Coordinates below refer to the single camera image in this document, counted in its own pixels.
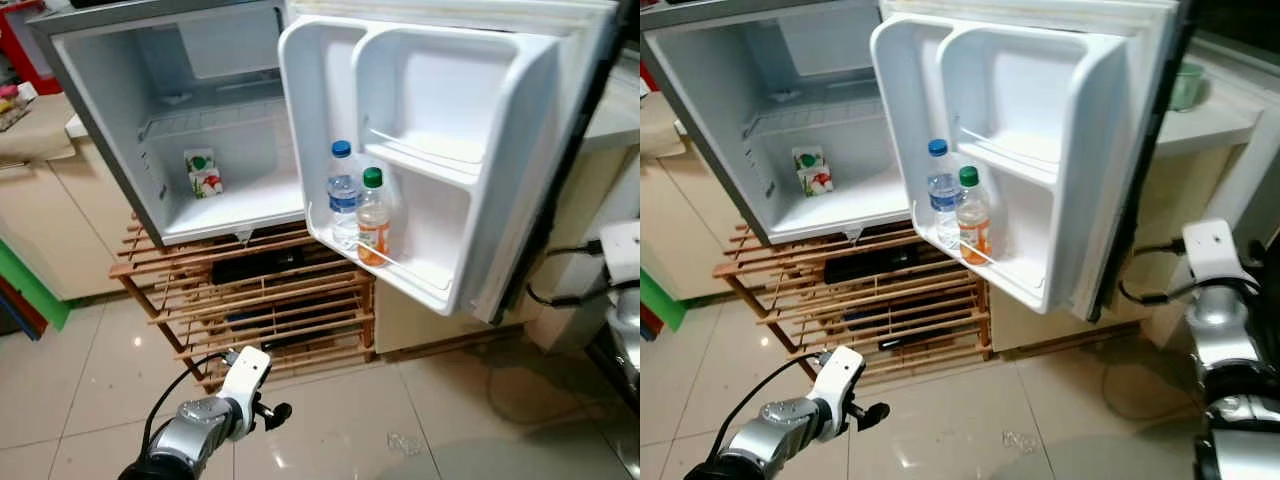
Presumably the apple juice carton green cap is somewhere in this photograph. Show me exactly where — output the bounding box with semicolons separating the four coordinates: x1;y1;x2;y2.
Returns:
792;147;834;198
183;148;224;199

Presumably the grey mini fridge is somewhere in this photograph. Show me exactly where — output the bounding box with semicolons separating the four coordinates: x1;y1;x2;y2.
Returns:
28;0;311;249
642;0;916;249

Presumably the wooden slatted rack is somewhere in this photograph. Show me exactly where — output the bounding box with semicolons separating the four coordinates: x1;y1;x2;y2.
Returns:
712;222;993;386
110;215;379;391

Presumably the orange drink bottle green cap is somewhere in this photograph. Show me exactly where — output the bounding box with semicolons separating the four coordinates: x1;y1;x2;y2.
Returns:
955;165;993;266
357;167;393;268

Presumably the green plastic object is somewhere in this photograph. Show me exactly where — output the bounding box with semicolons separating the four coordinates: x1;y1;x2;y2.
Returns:
640;268;688;331
0;240;71;331

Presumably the water bottle blue cap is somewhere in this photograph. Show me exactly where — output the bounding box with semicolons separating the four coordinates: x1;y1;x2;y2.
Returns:
925;138;961;251
327;140;361;251

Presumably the green cup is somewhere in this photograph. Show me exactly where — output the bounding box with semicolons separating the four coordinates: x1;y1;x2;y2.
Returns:
1170;62;1209;111

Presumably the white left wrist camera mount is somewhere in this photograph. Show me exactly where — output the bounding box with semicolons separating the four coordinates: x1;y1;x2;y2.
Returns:
215;346;273;413
810;346;866;413

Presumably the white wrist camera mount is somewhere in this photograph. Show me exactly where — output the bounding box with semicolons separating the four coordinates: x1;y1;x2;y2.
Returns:
215;346;273;413
1180;220;1259;293
598;220;641;288
810;346;866;413

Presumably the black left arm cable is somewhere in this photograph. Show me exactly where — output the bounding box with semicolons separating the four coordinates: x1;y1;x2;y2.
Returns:
140;350;233;451
705;350;826;466

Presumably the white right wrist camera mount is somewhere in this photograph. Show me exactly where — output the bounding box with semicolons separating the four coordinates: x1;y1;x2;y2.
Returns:
1180;220;1259;293
598;220;641;288

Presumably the white wire fridge shelf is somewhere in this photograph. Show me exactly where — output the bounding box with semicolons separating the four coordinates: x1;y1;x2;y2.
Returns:
745;95;886;141
138;95;293;143

